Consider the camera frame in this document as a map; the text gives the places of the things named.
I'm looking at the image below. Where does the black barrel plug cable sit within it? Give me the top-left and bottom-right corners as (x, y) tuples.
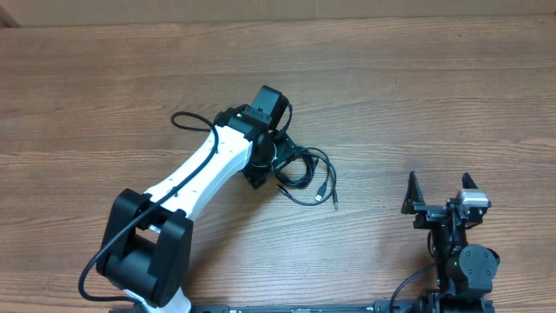
(276, 147), (340, 210)

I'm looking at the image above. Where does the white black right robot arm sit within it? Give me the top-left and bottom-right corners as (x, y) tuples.
(388, 170), (500, 312)

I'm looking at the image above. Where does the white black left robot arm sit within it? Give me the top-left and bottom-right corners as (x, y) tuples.
(93, 86), (295, 312)

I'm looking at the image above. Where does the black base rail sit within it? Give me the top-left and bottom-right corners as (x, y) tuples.
(190, 300), (495, 313)

